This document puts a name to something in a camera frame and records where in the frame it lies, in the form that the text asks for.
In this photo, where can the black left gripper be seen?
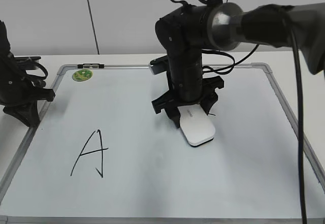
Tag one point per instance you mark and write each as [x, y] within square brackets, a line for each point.
[20, 90]

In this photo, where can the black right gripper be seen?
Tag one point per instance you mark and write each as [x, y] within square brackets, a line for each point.
[183, 34]

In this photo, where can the white rectangular board eraser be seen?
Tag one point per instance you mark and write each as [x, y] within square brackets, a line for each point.
[196, 126]

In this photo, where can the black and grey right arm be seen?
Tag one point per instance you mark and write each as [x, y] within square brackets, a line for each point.
[297, 27]

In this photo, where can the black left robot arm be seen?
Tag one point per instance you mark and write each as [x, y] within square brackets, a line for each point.
[6, 48]

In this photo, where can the round green magnet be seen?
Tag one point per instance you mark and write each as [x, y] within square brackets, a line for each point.
[82, 75]

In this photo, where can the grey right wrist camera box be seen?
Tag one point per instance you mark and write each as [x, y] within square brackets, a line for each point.
[159, 65]

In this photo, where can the white board with grey frame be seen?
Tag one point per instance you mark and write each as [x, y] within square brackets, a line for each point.
[101, 151]

